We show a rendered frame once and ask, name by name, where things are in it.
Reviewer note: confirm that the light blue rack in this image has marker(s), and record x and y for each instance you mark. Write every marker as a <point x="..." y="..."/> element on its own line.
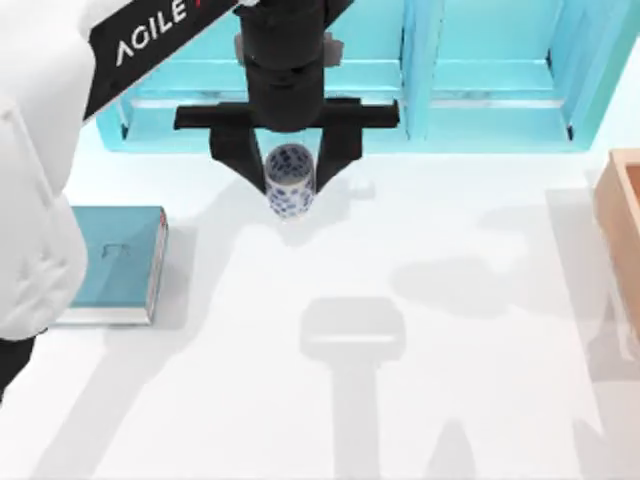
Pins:
<point x="480" y="75"/>

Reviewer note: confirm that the blue and white patterned cup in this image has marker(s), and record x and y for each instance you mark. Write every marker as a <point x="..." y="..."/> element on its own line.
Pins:
<point x="289" y="197"/>

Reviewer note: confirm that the salmon-coloured box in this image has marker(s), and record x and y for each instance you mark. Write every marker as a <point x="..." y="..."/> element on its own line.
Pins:
<point x="622" y="210"/>

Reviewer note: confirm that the teal book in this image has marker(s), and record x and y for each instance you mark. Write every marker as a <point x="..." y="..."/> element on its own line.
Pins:
<point x="117" y="260"/>

